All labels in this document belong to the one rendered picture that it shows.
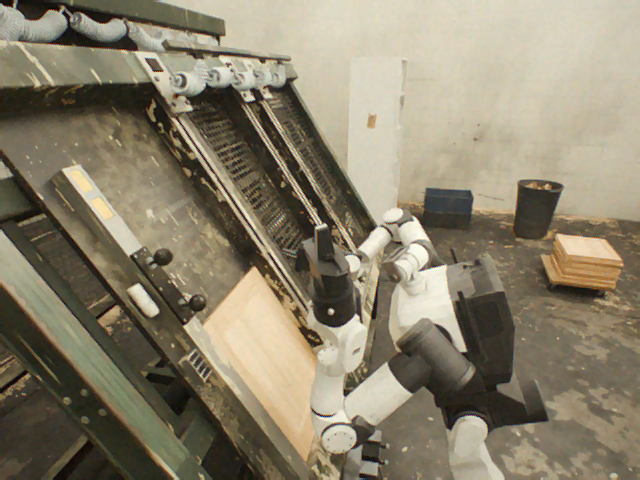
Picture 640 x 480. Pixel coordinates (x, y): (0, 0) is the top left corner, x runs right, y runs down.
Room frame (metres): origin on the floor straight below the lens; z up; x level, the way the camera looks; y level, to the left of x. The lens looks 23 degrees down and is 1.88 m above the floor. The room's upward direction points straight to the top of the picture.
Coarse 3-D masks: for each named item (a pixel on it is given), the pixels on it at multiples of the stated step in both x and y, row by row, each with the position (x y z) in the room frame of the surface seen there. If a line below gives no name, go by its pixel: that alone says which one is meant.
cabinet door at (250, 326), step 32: (256, 288) 1.10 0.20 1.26; (224, 320) 0.90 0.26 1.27; (256, 320) 1.01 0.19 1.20; (288, 320) 1.13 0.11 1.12; (224, 352) 0.83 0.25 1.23; (256, 352) 0.92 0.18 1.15; (288, 352) 1.03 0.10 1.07; (256, 384) 0.83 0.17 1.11; (288, 384) 0.93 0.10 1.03; (288, 416) 0.84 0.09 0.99
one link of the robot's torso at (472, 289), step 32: (416, 288) 0.91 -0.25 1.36; (448, 288) 0.89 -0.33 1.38; (480, 288) 0.85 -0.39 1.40; (416, 320) 0.82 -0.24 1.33; (448, 320) 0.80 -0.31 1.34; (480, 320) 0.81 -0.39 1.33; (512, 320) 0.80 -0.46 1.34; (480, 352) 0.77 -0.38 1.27; (512, 352) 0.80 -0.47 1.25; (480, 384) 0.80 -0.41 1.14
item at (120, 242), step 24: (72, 168) 0.84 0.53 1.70; (72, 192) 0.81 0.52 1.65; (96, 192) 0.84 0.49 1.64; (96, 216) 0.80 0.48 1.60; (120, 240) 0.80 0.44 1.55; (120, 264) 0.79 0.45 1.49; (144, 288) 0.78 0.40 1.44; (168, 312) 0.77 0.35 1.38; (192, 336) 0.76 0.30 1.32; (216, 360) 0.77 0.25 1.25; (216, 384) 0.75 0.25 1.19; (240, 384) 0.77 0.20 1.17; (240, 408) 0.74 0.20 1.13; (264, 432) 0.73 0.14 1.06; (288, 456) 0.72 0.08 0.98
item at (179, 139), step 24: (168, 96) 1.22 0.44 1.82; (168, 120) 1.23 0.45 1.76; (168, 144) 1.23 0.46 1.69; (192, 144) 1.24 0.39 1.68; (192, 168) 1.22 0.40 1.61; (216, 168) 1.26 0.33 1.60; (216, 192) 1.20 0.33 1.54; (216, 216) 1.20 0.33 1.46; (240, 216) 1.20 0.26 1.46; (240, 240) 1.19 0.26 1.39; (264, 240) 1.22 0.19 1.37; (264, 264) 1.17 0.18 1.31; (288, 288) 1.16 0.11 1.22; (312, 336) 1.13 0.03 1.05
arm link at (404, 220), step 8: (384, 216) 1.42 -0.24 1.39; (392, 216) 1.39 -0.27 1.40; (400, 216) 1.38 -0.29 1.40; (408, 216) 1.36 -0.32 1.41; (392, 224) 1.38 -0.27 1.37; (400, 224) 1.35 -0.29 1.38; (408, 224) 1.34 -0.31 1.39; (416, 224) 1.33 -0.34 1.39; (400, 232) 1.33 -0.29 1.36; (408, 232) 1.29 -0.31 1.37; (416, 232) 1.27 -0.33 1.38; (424, 232) 1.30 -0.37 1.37; (408, 240) 1.25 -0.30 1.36
